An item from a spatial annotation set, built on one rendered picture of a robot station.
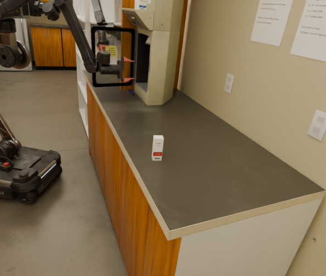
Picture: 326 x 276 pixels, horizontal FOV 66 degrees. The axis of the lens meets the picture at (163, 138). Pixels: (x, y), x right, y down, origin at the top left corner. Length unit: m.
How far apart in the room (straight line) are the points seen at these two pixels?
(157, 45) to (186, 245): 1.17
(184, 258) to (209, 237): 0.11
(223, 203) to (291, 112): 0.59
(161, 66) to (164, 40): 0.16
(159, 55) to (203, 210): 1.06
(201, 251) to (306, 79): 0.84
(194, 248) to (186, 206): 0.14
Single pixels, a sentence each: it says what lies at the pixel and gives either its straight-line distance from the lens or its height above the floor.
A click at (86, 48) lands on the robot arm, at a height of 1.29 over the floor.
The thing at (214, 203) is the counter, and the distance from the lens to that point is 0.93.
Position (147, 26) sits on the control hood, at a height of 1.43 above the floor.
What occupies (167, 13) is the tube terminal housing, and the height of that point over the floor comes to 1.51.
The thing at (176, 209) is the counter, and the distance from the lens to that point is 0.87.
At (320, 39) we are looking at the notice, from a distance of 1.26.
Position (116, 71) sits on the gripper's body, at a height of 1.18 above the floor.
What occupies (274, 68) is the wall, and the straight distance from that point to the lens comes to 1.39.
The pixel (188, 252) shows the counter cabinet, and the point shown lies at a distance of 0.92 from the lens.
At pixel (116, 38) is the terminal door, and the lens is 1.86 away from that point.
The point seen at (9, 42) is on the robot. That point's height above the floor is 1.23.
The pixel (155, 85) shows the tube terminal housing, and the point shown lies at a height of 1.08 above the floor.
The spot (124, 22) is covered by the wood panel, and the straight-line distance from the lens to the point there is 1.95.
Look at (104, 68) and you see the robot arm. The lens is 1.52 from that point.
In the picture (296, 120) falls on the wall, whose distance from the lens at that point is 1.31.
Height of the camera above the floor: 1.52
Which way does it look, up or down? 27 degrees down
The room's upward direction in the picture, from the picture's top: 6 degrees clockwise
